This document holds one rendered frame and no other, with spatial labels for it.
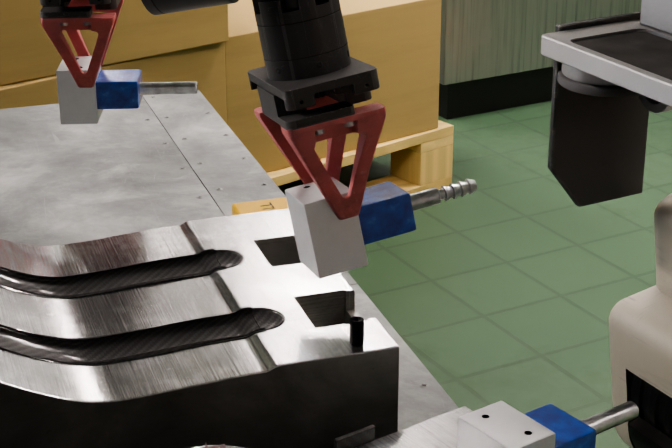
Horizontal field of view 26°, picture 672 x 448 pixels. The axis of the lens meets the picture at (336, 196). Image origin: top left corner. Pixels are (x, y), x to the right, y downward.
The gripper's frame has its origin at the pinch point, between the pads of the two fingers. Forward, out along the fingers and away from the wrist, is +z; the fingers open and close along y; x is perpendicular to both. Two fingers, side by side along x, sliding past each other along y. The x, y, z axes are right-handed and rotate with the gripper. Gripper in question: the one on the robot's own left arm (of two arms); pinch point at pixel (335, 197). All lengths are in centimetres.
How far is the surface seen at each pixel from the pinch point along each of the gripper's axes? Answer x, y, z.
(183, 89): -1.5, -44.4, -1.4
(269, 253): -2.6, -14.0, 7.2
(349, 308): 0.2, -3.1, 9.3
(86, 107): -10.9, -45.2, -1.8
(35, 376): -22.6, 4.6, 4.8
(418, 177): 83, -241, 72
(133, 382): -16.8, 4.6, 7.0
